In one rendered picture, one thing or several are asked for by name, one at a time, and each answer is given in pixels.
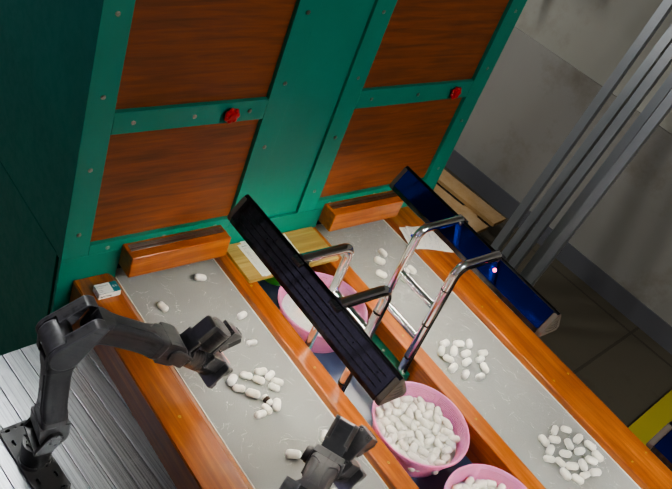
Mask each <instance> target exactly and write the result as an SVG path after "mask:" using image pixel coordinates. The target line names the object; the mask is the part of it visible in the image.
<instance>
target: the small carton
mask: <svg viewBox="0 0 672 489"><path fill-rule="evenodd" d="M93 292H94V294H95V296H96V297H97V299H98V300H101V299H105V298H109V297H113V296H117V295H120V293H121V288H120V287H119V285H118V284H117V282H116V281H111V282H106V283H102V284H98V285H94V286H93Z"/></svg>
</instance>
